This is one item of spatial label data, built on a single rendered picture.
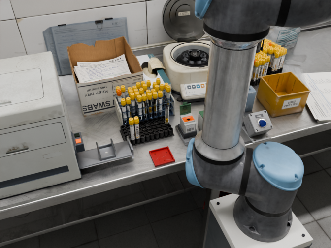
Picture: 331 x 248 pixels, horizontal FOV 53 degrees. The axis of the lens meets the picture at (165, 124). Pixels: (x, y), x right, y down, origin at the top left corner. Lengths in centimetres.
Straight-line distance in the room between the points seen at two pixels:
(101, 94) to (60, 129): 36
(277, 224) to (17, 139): 68
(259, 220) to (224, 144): 24
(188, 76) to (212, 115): 62
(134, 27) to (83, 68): 29
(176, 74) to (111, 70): 28
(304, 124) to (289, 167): 54
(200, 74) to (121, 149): 45
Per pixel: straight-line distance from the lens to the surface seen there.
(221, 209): 95
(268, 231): 89
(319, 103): 141
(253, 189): 79
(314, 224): 214
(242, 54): 61
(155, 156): 109
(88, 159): 106
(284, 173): 76
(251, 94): 123
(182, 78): 129
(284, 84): 141
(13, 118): 88
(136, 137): 112
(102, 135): 118
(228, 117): 68
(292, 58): 169
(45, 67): 101
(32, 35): 147
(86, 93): 121
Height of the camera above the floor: 168
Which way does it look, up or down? 42 degrees down
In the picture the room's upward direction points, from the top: straight up
